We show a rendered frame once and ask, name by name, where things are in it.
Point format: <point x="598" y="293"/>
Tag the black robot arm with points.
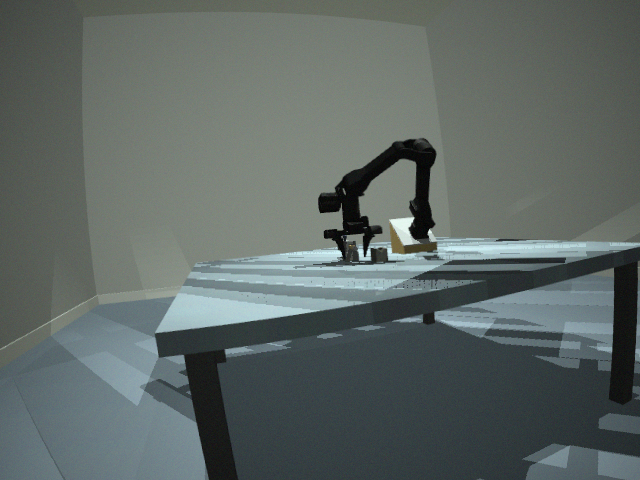
<point x="357" y="181"/>

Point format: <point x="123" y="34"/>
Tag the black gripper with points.
<point x="369" y="234"/>

